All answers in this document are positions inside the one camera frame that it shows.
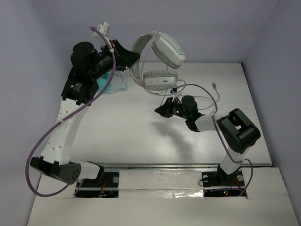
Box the aluminium rail at table front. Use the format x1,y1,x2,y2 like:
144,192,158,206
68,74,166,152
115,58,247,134
98,161,273,170

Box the white over-ear headphones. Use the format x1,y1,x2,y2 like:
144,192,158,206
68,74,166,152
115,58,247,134
129,31,186,91

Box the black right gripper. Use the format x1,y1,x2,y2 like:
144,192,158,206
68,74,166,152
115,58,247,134
155,97,189,120

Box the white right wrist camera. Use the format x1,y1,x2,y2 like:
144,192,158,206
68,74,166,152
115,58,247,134
173,92,182,100

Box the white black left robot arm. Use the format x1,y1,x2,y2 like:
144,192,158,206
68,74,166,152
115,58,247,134
29,40,140,185

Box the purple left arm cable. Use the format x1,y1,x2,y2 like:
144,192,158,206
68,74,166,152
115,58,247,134
25,27,117,197

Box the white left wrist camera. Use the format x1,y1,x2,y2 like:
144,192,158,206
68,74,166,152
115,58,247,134
90,22,111,46

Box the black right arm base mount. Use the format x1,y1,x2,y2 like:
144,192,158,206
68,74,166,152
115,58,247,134
198,170,247,198

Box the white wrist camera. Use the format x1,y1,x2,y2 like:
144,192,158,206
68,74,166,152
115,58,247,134
90,22,111,46
173,92,182,100

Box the grey headphone cable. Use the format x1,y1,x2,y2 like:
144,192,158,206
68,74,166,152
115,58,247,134
141,32,221,111

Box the teal cat-ear headphones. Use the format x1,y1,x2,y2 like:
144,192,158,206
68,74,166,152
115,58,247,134
97,71,128,93

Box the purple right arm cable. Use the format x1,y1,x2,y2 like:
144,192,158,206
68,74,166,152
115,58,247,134
174,83,254,196

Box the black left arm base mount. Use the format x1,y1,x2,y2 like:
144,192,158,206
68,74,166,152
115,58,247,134
74,164,119,198

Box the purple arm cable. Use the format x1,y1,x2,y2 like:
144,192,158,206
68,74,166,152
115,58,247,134
174,83,254,196
25,27,117,197

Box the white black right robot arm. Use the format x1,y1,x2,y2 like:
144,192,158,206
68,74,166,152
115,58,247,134
155,96,261,185

